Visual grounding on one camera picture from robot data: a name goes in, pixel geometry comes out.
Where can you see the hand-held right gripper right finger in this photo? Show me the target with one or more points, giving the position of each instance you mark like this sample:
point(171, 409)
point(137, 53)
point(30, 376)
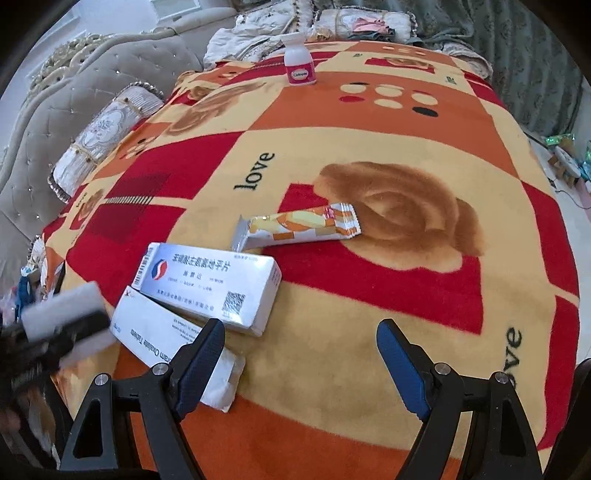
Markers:
point(399, 369)

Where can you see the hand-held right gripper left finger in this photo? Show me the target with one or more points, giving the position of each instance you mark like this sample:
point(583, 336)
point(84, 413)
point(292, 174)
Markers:
point(203, 364)

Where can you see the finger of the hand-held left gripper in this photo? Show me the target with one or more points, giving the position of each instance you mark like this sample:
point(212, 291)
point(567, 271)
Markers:
point(78, 325)

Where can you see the small white block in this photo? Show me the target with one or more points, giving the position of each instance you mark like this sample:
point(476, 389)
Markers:
point(60, 304)

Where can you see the white medicine box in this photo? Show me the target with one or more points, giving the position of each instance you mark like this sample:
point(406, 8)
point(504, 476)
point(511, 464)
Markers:
point(147, 327)

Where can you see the silver medicine box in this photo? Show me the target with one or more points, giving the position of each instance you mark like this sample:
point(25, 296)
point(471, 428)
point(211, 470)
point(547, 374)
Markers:
point(203, 281)

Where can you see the orange silver snack wrapper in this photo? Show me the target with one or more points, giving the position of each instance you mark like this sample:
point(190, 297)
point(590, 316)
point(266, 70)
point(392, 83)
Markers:
point(300, 226)

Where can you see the cream bolster cushion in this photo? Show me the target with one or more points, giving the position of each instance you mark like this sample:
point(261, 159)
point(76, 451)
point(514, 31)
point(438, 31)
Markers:
point(101, 134)

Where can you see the red orange printed blanket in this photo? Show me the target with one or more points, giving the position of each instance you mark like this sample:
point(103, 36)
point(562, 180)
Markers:
point(369, 138)

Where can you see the small wooden stool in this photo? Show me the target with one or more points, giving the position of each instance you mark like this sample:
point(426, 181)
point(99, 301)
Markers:
point(565, 159)

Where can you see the white pill bottle pink label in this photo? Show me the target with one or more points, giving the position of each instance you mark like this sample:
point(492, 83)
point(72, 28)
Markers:
point(300, 64)

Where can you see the white quilted cloth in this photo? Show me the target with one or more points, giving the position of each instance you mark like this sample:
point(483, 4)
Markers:
point(240, 48)

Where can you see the green patterned curtain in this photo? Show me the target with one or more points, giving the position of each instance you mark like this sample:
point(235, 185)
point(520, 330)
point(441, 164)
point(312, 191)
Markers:
point(508, 46)

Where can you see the floral fringed cushion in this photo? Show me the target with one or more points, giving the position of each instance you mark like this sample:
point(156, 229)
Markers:
point(369, 25)

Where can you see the cream fringed cushion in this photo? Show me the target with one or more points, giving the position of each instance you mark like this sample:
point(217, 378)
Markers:
point(272, 23)

